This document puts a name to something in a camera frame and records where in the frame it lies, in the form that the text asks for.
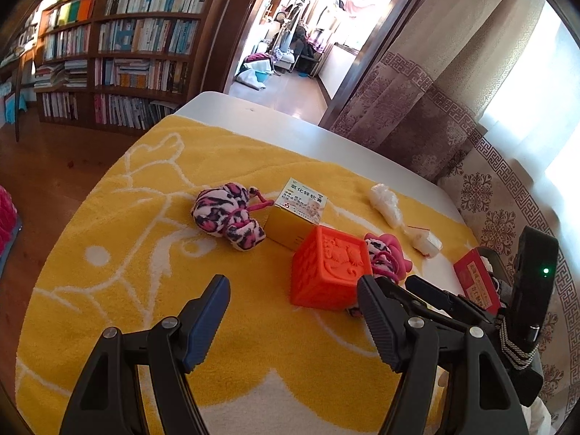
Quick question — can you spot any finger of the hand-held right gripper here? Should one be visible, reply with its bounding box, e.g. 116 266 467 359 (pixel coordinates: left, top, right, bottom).
405 274 499 327

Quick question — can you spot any red tin box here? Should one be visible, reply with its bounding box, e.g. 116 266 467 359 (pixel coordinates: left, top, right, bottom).
453 247 522 313

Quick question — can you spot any orange rubber cube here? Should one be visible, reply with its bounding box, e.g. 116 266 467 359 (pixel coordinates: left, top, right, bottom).
290 225 374 312

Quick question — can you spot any leopard and pink scrunchie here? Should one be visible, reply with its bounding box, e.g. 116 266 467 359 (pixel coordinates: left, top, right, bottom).
347 232 413 318

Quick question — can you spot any cream and purple patterned curtain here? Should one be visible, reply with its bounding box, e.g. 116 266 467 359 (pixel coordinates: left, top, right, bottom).
331 0 580 418

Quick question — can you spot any wooden door frame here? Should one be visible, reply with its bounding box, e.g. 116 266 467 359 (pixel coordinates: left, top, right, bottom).
199 0 436 128

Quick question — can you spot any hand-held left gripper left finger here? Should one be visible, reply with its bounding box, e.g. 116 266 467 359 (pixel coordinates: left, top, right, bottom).
59 274 232 435

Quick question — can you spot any wooden bookshelf with books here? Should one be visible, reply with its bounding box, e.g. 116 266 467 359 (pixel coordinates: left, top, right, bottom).
34 0 236 130

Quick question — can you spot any yellow and white blanket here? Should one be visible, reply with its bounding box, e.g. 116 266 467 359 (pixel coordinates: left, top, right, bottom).
13 113 481 435

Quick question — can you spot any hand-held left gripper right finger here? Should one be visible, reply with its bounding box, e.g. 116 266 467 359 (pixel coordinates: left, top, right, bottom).
357 274 531 435

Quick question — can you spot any leopard print knotted plush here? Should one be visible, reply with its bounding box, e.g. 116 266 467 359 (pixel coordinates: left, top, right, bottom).
191 182 275 251

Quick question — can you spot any clear plastic bag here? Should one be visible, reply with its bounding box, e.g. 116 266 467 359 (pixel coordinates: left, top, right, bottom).
368 183 406 227

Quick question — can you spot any small white box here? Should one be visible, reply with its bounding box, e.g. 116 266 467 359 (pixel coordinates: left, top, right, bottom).
405 224 442 255

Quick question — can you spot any pink cloth pile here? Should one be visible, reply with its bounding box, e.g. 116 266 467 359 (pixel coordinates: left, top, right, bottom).
0 186 21 259

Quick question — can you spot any yellow cardboard box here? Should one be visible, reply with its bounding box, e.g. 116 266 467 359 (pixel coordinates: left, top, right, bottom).
265 178 328 251

